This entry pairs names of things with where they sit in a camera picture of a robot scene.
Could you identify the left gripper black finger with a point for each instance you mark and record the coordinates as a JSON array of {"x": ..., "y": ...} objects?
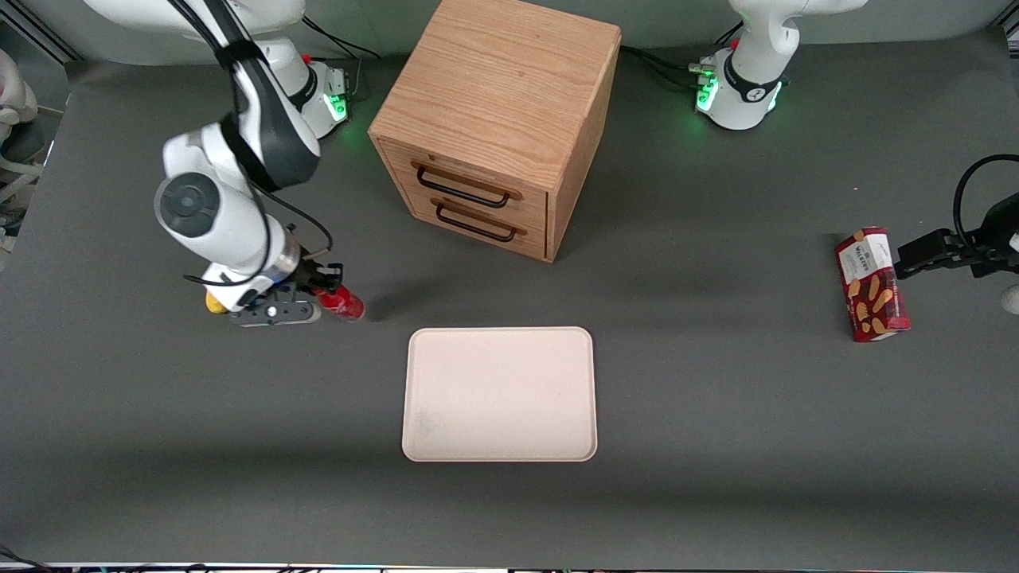
[
  {"x": 927, "y": 267},
  {"x": 927, "y": 245}
]

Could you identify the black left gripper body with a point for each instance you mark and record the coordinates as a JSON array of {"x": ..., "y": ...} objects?
[{"x": 973, "y": 251}]

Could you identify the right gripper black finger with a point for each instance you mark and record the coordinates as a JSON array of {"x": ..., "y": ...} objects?
[
  {"x": 333, "y": 283},
  {"x": 333, "y": 270}
]

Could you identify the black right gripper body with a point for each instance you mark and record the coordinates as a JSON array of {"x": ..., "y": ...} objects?
[{"x": 312, "y": 278}]

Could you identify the red coke bottle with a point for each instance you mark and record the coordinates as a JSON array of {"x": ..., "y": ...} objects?
[{"x": 344, "y": 305}]

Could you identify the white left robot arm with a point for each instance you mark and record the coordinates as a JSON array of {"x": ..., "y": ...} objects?
[{"x": 748, "y": 87}]

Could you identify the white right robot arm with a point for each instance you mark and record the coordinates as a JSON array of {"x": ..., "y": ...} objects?
[{"x": 223, "y": 223}]

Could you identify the beige rectangular plastic tray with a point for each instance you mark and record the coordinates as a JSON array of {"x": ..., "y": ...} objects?
[{"x": 499, "y": 394}]

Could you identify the red cookie box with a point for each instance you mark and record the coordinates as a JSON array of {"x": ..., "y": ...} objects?
[{"x": 872, "y": 286}]

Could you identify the yellow toy fruit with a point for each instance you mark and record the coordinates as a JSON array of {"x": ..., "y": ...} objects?
[{"x": 213, "y": 303}]

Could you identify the wooden two-drawer cabinet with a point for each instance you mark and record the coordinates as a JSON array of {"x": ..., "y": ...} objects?
[{"x": 493, "y": 87}]

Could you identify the white background equipment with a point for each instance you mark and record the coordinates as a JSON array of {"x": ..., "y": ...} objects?
[{"x": 16, "y": 95}]

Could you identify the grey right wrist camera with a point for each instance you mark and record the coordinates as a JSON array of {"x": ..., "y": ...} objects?
[{"x": 275, "y": 312}]

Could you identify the aluminium frame rail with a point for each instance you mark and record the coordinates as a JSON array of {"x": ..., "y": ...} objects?
[{"x": 40, "y": 32}]

